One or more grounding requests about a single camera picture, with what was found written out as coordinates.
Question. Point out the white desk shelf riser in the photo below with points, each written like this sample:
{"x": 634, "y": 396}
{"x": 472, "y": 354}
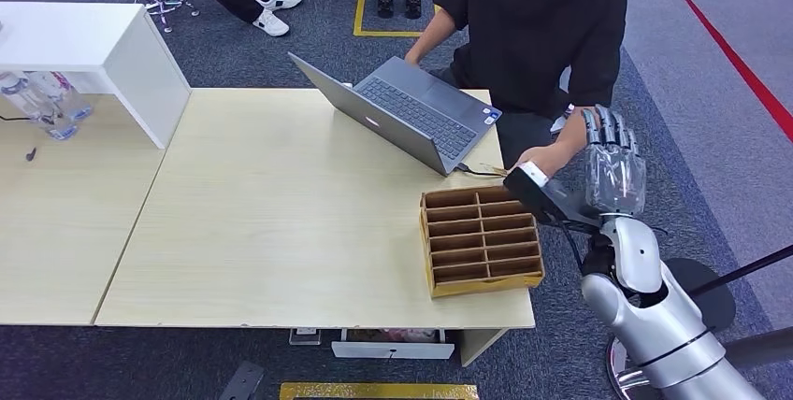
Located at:
{"x": 93, "y": 38}

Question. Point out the clear plastic water bottle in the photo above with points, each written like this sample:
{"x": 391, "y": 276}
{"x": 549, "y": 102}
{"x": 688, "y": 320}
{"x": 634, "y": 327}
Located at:
{"x": 28, "y": 103}
{"x": 65, "y": 97}

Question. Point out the dark grey plate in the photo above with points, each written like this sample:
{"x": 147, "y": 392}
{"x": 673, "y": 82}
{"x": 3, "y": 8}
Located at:
{"x": 241, "y": 382}

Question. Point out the white power socket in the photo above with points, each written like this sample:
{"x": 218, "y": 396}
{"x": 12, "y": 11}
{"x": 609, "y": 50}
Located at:
{"x": 305, "y": 337}

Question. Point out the yellow floor tape frame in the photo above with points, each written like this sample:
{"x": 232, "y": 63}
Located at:
{"x": 358, "y": 10}

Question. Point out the person's left hand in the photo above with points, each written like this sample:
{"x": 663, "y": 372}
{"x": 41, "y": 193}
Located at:
{"x": 545, "y": 157}

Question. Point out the black wrist camera white box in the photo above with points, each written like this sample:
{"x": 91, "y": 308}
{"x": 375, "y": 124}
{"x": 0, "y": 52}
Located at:
{"x": 533, "y": 190}

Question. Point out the person's right hand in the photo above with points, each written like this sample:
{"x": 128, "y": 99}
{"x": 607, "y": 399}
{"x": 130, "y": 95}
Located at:
{"x": 411, "y": 58}

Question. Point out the chrome round base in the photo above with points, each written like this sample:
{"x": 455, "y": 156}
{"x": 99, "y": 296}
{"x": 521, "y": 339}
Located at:
{"x": 622, "y": 372}

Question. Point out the clear plastic bag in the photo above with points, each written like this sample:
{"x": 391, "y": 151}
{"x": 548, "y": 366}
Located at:
{"x": 562, "y": 121}

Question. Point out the white drawer box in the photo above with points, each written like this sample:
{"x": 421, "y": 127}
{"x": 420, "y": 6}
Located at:
{"x": 390, "y": 351}

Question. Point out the grey open laptop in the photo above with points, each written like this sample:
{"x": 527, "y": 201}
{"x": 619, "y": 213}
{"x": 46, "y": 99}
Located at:
{"x": 412, "y": 109}

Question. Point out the black stanchion pole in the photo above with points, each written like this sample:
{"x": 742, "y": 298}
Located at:
{"x": 743, "y": 270}

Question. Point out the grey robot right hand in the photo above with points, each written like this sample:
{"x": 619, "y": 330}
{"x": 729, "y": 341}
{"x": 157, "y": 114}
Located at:
{"x": 616, "y": 174}

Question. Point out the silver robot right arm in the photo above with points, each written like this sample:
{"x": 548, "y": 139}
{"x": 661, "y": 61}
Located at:
{"x": 663, "y": 323}

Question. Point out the wooden slotted card organizer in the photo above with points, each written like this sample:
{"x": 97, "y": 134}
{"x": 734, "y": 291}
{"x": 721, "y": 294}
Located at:
{"x": 480, "y": 242}

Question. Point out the grey metal pole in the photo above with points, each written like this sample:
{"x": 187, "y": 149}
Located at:
{"x": 762, "y": 347}

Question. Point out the person's left forearm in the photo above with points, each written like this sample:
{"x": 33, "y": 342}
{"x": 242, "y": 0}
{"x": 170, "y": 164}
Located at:
{"x": 573, "y": 134}

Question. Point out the yellow floor mat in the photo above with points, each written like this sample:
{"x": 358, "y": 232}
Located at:
{"x": 378, "y": 392}

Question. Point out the person's right forearm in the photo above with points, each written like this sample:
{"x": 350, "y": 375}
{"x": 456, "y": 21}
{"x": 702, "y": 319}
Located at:
{"x": 430, "y": 35}

